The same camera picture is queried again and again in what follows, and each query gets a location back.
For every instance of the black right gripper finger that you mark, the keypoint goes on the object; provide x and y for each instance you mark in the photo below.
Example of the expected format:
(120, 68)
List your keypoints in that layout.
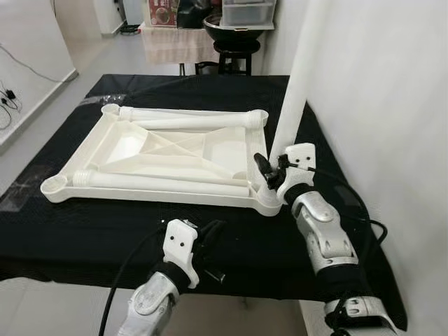
(262, 168)

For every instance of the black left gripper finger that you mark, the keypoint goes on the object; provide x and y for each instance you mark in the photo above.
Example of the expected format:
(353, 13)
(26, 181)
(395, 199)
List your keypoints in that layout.
(211, 228)
(218, 234)

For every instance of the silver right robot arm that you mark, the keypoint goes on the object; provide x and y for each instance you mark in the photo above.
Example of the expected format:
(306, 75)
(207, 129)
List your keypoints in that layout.
(322, 231)

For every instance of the white plastic table top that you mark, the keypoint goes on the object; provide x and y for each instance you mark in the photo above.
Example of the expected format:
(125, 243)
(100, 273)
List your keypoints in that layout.
(126, 150)

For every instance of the black round stool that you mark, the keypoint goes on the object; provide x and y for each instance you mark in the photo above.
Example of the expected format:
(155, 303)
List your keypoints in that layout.
(236, 46)

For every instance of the beige checked cloth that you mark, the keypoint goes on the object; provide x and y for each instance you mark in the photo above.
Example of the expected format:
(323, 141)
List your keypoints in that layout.
(175, 45)

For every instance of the clear plastic storage box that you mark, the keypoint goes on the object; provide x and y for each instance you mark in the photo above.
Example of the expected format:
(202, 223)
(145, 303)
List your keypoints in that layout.
(248, 10)

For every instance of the crumpled clear tape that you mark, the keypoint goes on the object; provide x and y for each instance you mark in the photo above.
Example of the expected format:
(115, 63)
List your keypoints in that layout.
(101, 99)

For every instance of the red printed box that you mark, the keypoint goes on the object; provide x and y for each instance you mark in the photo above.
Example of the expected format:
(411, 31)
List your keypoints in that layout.
(161, 12)

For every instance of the clear tape patch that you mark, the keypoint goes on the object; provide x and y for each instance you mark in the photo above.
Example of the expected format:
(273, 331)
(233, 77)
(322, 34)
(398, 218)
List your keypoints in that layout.
(21, 196)

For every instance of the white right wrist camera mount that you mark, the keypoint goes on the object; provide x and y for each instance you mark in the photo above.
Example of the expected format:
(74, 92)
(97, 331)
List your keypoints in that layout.
(301, 157)

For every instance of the black wall plug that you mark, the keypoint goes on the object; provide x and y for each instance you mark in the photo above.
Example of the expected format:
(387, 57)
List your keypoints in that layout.
(8, 95)

